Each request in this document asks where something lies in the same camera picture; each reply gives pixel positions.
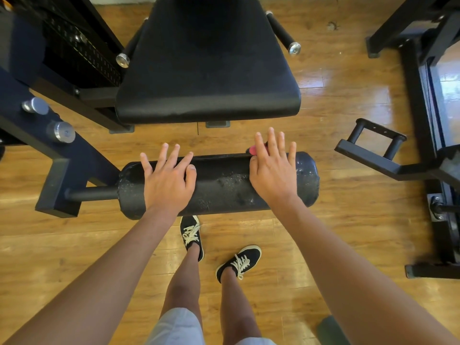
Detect person's left hand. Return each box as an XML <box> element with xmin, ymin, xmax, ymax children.
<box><xmin>139</xmin><ymin>143</ymin><xmax>198</xmax><ymax>220</ymax></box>

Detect person's right hand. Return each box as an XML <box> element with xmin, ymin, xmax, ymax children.
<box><xmin>249</xmin><ymin>127</ymin><xmax>299</xmax><ymax>209</ymax></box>

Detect person's left forearm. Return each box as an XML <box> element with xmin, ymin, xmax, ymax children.
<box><xmin>3</xmin><ymin>208</ymin><xmax>181</xmax><ymax>345</ymax></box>

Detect person's right forearm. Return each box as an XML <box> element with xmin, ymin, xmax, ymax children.
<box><xmin>273</xmin><ymin>197</ymin><xmax>460</xmax><ymax>345</ymax></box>

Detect person's left black shoe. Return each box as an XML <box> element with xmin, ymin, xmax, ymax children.
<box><xmin>180</xmin><ymin>215</ymin><xmax>206</xmax><ymax>263</ymax></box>

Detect person's black shoe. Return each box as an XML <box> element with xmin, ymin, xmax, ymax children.
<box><xmin>180</xmin><ymin>215</ymin><xmax>206</xmax><ymax>263</ymax></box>
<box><xmin>216</xmin><ymin>245</ymin><xmax>263</xmax><ymax>284</ymax></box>

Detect person's right black shoe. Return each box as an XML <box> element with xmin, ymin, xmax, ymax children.
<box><xmin>216</xmin><ymin>245</ymin><xmax>263</xmax><ymax>284</ymax></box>

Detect person's left leg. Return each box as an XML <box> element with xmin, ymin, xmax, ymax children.
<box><xmin>161</xmin><ymin>248</ymin><xmax>204</xmax><ymax>321</ymax></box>

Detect person's leg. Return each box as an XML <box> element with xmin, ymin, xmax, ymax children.
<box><xmin>161</xmin><ymin>248</ymin><xmax>204</xmax><ymax>321</ymax></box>
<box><xmin>219</xmin><ymin>269</ymin><xmax>261</xmax><ymax>342</ymax></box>

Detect person's right leg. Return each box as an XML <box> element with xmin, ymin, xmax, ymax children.
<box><xmin>219</xmin><ymin>269</ymin><xmax>261</xmax><ymax>342</ymax></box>

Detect person's white shorts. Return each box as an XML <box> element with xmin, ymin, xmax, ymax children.
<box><xmin>146</xmin><ymin>307</ymin><xmax>277</xmax><ymax>345</ymax></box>

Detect dark green plastic bucket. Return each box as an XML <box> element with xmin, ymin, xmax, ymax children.
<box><xmin>316</xmin><ymin>315</ymin><xmax>353</xmax><ymax>345</ymax></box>

